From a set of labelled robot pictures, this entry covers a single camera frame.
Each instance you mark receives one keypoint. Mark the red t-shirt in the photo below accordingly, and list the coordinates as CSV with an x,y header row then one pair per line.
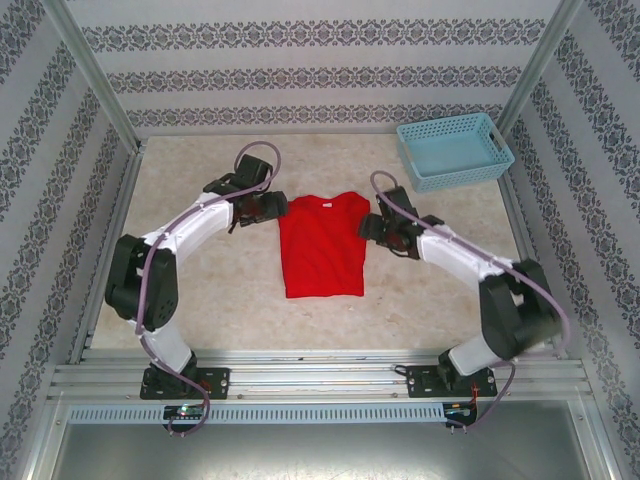
x,y
322,250

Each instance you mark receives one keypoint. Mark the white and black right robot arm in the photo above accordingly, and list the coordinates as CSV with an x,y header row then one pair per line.
x,y
450,245

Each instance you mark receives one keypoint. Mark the light blue plastic basket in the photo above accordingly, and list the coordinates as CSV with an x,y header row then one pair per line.
x,y
450,150

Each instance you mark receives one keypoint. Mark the grey sheet metal panel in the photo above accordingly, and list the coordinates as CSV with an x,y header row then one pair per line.
x,y
320,450

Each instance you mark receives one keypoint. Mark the aluminium right table side rail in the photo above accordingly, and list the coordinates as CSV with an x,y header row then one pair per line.
x,y
525,225

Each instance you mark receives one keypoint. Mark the aluminium table side rail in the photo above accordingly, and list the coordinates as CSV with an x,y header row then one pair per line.
x,y
117,210
525,225

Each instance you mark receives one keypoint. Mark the aluminium left table side rail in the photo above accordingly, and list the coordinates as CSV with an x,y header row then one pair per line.
x,y
117,210

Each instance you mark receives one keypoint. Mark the aluminium mounting rail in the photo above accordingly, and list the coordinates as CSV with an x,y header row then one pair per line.
x,y
320,377

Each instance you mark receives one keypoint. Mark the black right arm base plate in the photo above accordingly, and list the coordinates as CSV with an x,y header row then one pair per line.
x,y
420,382

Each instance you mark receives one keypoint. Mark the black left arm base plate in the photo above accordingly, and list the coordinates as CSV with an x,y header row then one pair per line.
x,y
217,382

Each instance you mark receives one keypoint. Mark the aluminium left frame post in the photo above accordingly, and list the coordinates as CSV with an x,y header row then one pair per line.
x,y
90,65

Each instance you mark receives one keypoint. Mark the aluminium frame post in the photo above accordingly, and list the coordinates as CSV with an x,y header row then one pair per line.
x,y
90,65
540,55

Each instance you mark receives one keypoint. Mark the aluminium right frame post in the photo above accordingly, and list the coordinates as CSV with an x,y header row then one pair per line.
x,y
540,55

